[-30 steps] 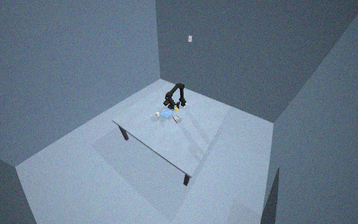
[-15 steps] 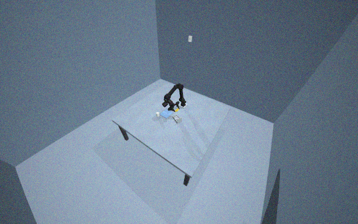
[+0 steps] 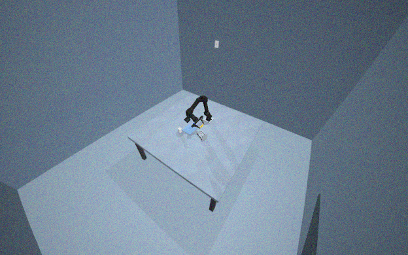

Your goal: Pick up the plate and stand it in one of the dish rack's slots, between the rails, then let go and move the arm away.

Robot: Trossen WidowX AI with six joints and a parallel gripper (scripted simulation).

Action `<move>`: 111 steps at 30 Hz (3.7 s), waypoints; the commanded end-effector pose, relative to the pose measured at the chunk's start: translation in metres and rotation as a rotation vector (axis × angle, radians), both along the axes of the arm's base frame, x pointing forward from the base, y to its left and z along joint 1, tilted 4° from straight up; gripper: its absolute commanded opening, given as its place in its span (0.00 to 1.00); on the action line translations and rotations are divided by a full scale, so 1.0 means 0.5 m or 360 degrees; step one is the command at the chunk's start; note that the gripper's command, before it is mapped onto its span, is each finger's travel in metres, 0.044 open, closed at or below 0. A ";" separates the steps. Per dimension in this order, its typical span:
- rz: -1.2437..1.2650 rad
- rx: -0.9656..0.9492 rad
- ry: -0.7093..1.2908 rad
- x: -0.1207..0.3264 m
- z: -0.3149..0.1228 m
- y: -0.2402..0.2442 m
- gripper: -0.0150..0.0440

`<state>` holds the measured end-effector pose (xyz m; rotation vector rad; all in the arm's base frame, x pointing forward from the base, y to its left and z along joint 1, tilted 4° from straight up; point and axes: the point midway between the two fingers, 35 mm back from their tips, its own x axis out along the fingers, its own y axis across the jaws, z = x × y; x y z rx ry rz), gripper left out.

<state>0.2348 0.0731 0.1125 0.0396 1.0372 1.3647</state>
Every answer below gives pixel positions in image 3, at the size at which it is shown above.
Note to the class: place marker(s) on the light blue square mat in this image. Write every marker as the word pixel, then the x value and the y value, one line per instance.
pixel 188 129

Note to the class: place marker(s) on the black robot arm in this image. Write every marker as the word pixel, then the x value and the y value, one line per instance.
pixel 189 112

